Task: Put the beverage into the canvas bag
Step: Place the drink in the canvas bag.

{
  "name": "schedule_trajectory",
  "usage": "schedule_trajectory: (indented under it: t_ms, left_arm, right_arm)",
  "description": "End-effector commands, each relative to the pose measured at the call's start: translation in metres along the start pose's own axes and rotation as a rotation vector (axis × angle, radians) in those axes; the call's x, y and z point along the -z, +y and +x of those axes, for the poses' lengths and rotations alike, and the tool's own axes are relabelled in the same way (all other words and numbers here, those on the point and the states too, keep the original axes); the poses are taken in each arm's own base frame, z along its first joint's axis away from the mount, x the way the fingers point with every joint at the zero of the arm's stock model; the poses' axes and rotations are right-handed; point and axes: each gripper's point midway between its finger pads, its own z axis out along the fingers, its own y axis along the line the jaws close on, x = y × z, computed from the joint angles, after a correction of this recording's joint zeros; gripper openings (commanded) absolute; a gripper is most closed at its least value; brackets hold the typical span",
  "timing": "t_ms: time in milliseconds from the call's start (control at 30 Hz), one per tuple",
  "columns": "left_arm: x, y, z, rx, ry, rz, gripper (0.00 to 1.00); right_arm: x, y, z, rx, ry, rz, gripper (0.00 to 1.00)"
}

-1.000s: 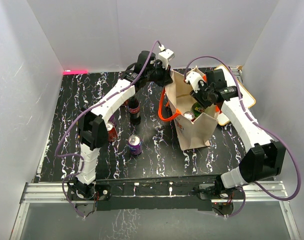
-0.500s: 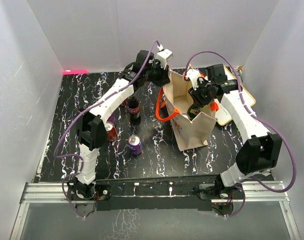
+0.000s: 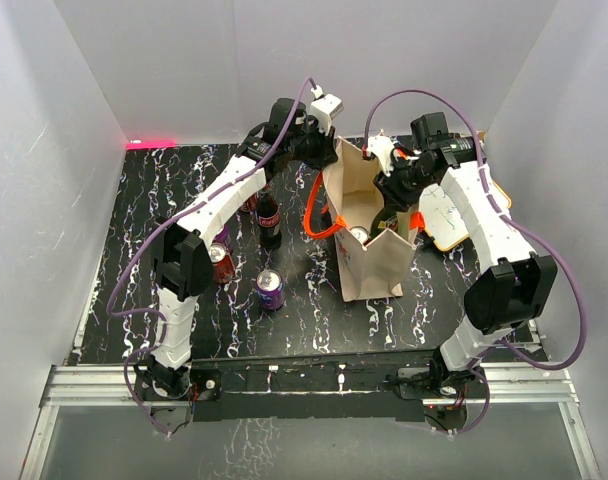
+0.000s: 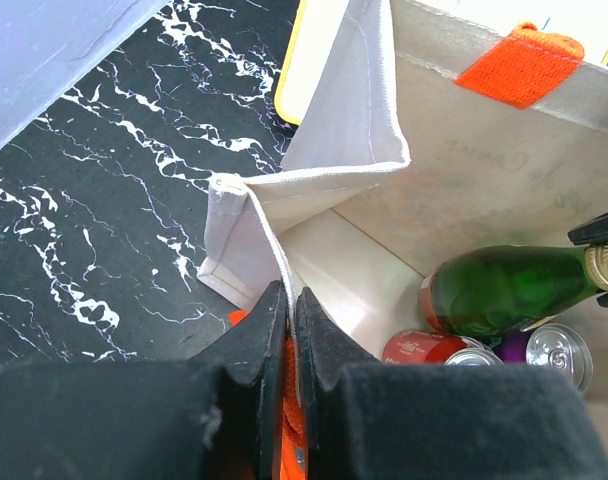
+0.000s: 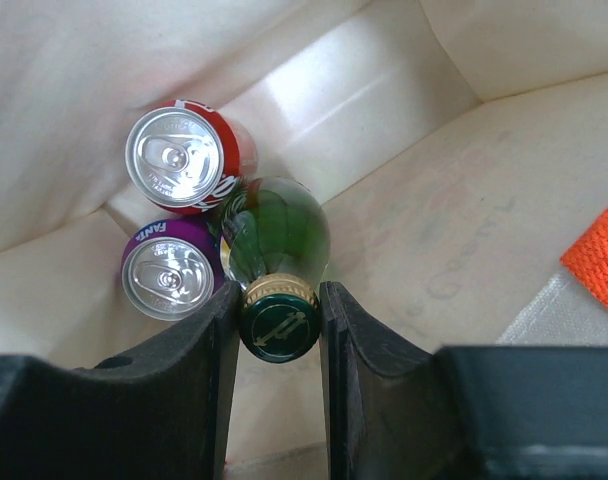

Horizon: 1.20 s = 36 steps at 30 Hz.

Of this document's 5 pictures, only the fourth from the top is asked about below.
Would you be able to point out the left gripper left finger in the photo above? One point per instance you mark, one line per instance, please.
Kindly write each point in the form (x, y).
(214, 416)

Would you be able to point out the purple soda can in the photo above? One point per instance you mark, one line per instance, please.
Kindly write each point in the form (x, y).
(551, 345)

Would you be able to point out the beige canvas bag orange handles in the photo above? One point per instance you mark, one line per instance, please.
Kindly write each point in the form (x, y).
(427, 137)

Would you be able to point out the green glass bottle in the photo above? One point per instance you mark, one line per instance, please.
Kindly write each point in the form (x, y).
(494, 290)

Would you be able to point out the red cola can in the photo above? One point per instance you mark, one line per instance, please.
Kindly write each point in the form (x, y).
(422, 347)

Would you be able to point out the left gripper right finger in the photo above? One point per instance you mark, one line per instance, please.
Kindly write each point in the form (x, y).
(365, 419)

